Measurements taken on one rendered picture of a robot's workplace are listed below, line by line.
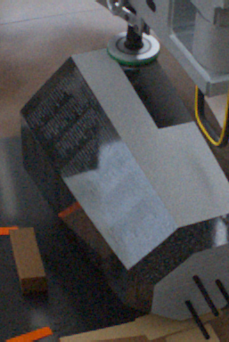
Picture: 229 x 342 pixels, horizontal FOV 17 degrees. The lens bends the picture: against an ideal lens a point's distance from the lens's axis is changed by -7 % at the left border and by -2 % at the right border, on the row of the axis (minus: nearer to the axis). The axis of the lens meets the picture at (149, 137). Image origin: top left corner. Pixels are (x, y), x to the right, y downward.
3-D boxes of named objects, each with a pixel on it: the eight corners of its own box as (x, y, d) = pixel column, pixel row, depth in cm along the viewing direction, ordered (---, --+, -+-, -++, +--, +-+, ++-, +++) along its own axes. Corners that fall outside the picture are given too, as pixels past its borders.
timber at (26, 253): (11, 245, 341) (8, 229, 333) (34, 242, 344) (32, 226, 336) (22, 293, 320) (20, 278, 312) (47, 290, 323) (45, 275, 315)
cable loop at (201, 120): (228, 157, 267) (241, 85, 246) (220, 159, 266) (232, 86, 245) (199, 116, 282) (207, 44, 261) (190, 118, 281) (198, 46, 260)
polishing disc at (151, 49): (166, 40, 327) (167, 38, 326) (148, 67, 312) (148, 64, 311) (119, 28, 332) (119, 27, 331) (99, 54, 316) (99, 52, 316)
